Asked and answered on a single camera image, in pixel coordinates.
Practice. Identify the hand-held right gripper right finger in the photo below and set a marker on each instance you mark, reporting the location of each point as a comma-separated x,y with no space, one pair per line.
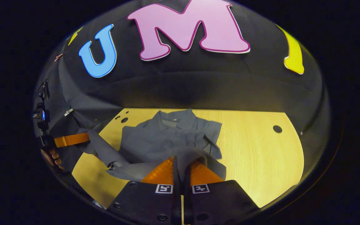
186,193

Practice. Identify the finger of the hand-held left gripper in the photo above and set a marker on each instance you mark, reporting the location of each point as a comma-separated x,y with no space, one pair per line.
72,139

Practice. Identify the grey button-up shirt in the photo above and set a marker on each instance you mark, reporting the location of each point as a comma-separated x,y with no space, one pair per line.
167,140

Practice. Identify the black backdrop cloth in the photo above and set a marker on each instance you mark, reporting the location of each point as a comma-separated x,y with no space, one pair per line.
183,81

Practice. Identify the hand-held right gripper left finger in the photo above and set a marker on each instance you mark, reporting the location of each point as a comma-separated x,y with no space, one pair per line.
177,193

